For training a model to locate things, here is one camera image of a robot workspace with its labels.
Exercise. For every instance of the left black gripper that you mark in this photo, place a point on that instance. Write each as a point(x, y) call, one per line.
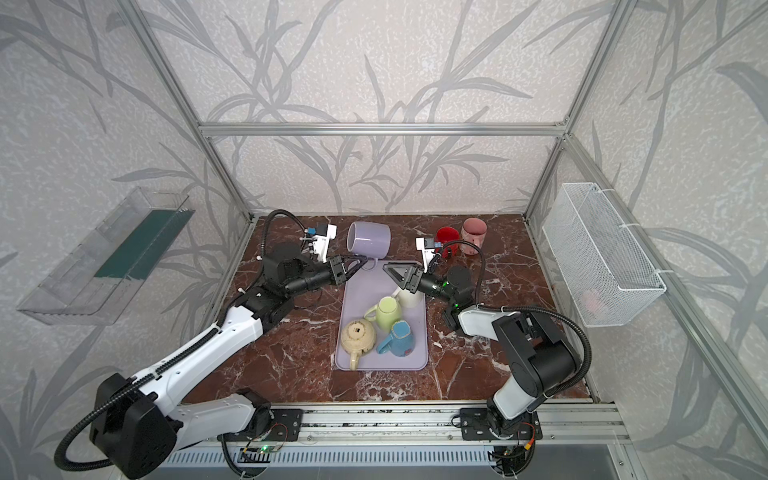
point(335, 268)

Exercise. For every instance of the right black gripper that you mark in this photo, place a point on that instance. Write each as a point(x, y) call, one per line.
point(411, 280)

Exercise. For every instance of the white mug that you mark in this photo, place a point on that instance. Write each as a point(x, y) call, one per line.
point(409, 297)

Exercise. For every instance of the lavender mug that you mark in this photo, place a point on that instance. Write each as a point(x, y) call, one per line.
point(369, 239)

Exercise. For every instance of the light green mug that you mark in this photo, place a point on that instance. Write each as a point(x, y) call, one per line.
point(385, 313)

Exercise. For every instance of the red mug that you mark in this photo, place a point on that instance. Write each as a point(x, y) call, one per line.
point(445, 235)

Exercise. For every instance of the pink patterned mug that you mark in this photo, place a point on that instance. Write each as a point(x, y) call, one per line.
point(474, 231)

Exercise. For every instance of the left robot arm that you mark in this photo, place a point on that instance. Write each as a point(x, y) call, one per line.
point(142, 421)

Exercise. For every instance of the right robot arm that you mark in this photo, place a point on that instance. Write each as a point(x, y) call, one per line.
point(547, 352)

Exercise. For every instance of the blue mug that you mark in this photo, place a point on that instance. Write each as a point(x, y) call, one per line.
point(399, 342)

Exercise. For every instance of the lavender plastic tray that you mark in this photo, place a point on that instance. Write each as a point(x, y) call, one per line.
point(364, 291)

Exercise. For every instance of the cream teapot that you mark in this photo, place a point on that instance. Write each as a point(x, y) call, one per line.
point(357, 339)

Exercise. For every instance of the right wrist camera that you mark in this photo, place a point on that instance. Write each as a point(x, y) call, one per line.
point(429, 248)

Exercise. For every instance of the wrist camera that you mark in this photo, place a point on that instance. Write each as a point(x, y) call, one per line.
point(429, 248)
point(319, 239)

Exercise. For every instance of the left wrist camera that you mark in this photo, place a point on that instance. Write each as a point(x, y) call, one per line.
point(319, 239)

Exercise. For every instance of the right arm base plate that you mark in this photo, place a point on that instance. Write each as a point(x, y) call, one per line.
point(486, 424)

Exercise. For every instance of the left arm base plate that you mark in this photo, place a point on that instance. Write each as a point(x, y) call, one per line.
point(279, 425)

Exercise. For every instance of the white wire mesh basket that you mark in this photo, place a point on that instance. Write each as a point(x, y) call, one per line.
point(610, 278)

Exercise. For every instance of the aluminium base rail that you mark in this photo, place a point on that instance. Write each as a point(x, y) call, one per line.
point(407, 423)

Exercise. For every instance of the clear plastic wall bin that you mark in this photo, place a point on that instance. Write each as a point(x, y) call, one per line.
point(95, 283)

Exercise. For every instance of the aluminium cage frame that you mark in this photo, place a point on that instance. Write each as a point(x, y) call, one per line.
point(743, 393)

